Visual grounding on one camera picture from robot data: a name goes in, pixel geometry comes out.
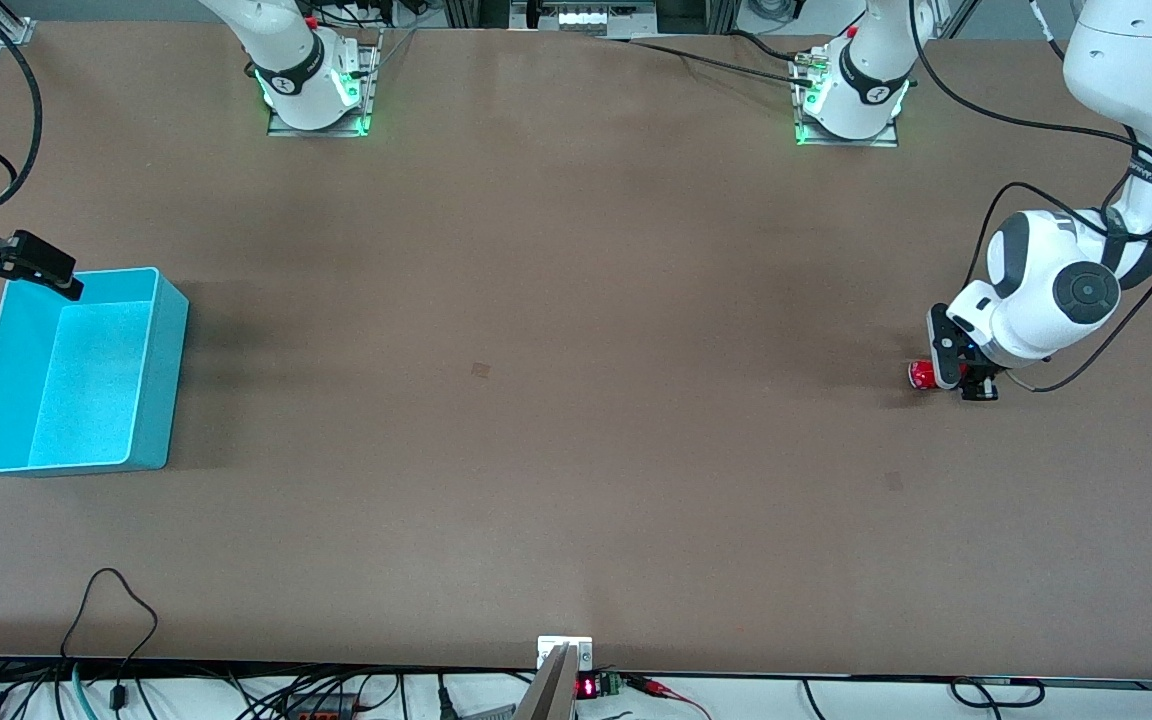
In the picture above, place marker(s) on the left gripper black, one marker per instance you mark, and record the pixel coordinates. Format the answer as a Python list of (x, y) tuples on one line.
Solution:
[(982, 385)]

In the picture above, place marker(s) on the red beetle toy car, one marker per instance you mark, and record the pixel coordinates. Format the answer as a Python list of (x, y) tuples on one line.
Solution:
[(921, 376)]

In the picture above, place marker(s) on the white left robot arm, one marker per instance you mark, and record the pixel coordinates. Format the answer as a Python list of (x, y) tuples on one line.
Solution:
[(1136, 80)]

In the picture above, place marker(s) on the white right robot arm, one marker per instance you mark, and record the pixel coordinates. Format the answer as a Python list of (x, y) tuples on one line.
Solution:
[(286, 50)]

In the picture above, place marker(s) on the light blue plastic box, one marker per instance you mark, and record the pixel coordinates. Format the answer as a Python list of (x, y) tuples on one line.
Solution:
[(86, 380)]

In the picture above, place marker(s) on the red clip leads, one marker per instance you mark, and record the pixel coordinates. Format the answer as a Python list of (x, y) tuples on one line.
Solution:
[(651, 687)]

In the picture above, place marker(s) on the red display module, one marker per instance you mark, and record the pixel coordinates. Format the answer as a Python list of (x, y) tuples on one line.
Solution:
[(588, 687)]

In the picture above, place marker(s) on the black power strip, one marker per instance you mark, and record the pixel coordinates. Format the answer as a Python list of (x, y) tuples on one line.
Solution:
[(321, 708)]

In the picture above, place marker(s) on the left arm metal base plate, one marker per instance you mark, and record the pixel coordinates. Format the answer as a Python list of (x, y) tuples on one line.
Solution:
[(886, 138)]

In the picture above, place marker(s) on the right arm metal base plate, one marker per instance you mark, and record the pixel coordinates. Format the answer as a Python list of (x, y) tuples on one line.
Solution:
[(368, 80)]

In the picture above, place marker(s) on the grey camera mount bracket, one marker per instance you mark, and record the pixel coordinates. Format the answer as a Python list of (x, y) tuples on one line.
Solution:
[(561, 690)]

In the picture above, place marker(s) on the aluminium frame with white connector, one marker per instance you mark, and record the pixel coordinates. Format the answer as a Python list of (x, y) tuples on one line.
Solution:
[(586, 18)]

